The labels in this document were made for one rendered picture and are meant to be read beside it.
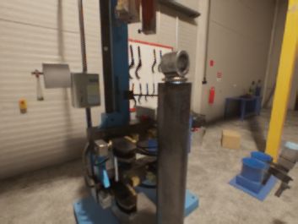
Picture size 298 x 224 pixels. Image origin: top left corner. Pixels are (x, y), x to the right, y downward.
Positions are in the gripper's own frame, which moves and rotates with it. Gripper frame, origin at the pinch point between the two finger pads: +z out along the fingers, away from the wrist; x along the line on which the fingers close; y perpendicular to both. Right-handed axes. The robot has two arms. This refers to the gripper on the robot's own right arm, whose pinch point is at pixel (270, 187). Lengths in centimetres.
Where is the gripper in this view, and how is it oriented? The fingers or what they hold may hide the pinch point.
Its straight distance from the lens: 140.1
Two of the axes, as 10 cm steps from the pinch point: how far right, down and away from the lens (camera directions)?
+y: 9.1, 4.2, -0.5
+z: -4.1, 9.1, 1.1
